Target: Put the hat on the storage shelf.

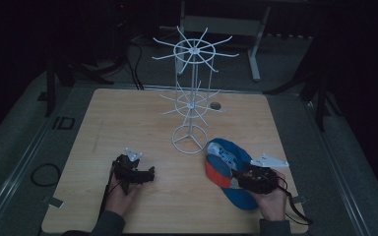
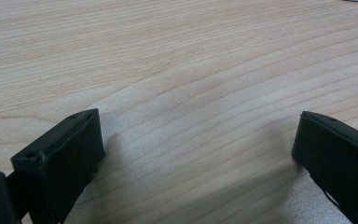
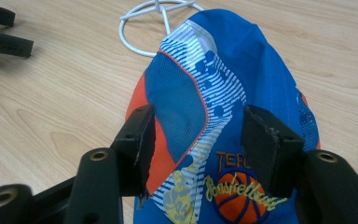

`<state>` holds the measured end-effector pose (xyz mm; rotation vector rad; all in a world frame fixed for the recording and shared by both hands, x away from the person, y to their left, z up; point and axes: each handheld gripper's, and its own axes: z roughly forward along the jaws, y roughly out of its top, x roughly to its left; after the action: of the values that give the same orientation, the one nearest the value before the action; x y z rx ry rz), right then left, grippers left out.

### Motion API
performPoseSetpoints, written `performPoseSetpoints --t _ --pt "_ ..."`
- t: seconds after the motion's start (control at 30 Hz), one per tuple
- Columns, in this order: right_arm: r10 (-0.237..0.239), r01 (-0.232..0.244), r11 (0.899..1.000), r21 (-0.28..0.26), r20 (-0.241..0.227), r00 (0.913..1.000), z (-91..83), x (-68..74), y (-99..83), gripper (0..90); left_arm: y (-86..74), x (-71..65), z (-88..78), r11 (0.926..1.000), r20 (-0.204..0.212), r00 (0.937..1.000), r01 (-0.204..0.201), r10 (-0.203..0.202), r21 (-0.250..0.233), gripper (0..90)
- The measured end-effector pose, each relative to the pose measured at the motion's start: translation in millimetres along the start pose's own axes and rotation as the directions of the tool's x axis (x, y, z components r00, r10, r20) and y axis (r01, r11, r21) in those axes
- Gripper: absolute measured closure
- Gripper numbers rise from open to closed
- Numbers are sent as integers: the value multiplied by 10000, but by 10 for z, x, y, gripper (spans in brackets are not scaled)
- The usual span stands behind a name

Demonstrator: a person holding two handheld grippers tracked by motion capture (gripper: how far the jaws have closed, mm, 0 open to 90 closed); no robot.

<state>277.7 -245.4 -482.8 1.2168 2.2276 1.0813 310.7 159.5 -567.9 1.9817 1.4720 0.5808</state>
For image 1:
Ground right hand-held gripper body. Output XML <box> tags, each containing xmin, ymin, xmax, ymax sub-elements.
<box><xmin>239</xmin><ymin>152</ymin><xmax>290</xmax><ymax>195</ymax></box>

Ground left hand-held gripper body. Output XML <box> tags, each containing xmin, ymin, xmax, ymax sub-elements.
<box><xmin>112</xmin><ymin>147</ymin><xmax>144</xmax><ymax>196</ymax></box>

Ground blue and orange cap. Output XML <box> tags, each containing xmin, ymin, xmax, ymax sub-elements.
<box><xmin>204</xmin><ymin>137</ymin><xmax>261</xmax><ymax>211</ymax></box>

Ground person's right hand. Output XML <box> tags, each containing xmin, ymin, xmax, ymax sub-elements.
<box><xmin>253</xmin><ymin>169</ymin><xmax>289</xmax><ymax>222</ymax></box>

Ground person's left hand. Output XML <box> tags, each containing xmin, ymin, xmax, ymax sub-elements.
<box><xmin>105</xmin><ymin>175</ymin><xmax>143</xmax><ymax>218</ymax></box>

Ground grey tape piece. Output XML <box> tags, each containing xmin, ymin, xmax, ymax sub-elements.
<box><xmin>291</xmin><ymin>195</ymin><xmax>310</xmax><ymax>206</ymax></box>
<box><xmin>46</xmin><ymin>196</ymin><xmax>66</xmax><ymax>209</ymax></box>

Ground black tripod stand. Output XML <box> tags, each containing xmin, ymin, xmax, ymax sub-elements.
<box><xmin>263</xmin><ymin>48</ymin><xmax>344</xmax><ymax>133</ymax></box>
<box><xmin>43</xmin><ymin>19</ymin><xmax>130</xmax><ymax>118</ymax></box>

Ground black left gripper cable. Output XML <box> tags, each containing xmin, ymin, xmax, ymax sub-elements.
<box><xmin>98</xmin><ymin>165</ymin><xmax>116</xmax><ymax>219</ymax></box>

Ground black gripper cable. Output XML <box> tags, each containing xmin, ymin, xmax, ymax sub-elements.
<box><xmin>98</xmin><ymin>165</ymin><xmax>116</xmax><ymax>219</ymax></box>
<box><xmin>275</xmin><ymin>175</ymin><xmax>315</xmax><ymax>226</ymax></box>

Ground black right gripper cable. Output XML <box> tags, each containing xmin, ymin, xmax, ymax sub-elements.
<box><xmin>275</xmin><ymin>175</ymin><xmax>315</xmax><ymax>226</ymax></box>

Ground black floor bracket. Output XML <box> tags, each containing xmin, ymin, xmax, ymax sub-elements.
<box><xmin>51</xmin><ymin>115</ymin><xmax>77</xmax><ymax>131</ymax></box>

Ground white wire display rack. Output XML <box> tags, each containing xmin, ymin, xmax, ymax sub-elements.
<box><xmin>151</xmin><ymin>26</ymin><xmax>240</xmax><ymax>155</ymax></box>

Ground black cable loop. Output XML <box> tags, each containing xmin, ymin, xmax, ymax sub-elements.
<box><xmin>30</xmin><ymin>162</ymin><xmax>63</xmax><ymax>188</ymax></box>

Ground black floor cables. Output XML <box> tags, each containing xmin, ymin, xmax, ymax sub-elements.
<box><xmin>123</xmin><ymin>40</ymin><xmax>146</xmax><ymax>91</ymax></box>

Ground white metal desk frame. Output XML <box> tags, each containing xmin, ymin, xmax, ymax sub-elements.
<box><xmin>176</xmin><ymin>0</ymin><xmax>273</xmax><ymax>83</ymax></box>

